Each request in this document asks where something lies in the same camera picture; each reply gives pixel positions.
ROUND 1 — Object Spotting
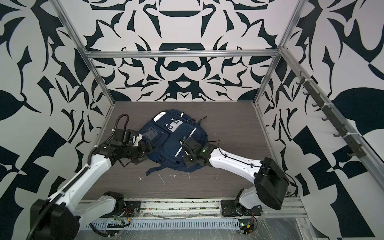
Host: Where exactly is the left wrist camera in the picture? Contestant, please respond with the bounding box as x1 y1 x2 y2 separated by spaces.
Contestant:
132 134 143 147

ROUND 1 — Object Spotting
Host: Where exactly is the white slotted cable duct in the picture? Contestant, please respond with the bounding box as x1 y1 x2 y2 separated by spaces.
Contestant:
93 219 240 231

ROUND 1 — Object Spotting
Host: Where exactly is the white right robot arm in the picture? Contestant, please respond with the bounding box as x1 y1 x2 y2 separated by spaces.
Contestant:
182 138 290 210

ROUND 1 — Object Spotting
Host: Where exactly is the small green circuit board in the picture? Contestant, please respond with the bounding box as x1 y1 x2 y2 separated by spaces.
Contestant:
239 218 258 235

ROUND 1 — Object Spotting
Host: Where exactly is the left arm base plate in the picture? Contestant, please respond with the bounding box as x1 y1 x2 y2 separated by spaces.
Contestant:
101 201 142 218

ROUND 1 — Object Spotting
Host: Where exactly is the navy blue backpack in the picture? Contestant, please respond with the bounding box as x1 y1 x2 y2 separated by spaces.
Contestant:
139 110 208 176

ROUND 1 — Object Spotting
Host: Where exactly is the black corrugated cable hose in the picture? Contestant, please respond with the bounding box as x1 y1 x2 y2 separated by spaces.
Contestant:
110 113 130 142

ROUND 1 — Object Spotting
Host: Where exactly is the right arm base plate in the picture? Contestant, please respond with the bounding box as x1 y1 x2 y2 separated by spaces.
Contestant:
221 200 263 218

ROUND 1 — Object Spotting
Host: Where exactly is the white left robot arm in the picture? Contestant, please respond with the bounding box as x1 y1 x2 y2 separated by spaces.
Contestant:
27 129 154 240

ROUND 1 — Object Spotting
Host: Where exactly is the grey wall hook rack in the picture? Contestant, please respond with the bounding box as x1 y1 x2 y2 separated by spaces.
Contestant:
297 72 367 159

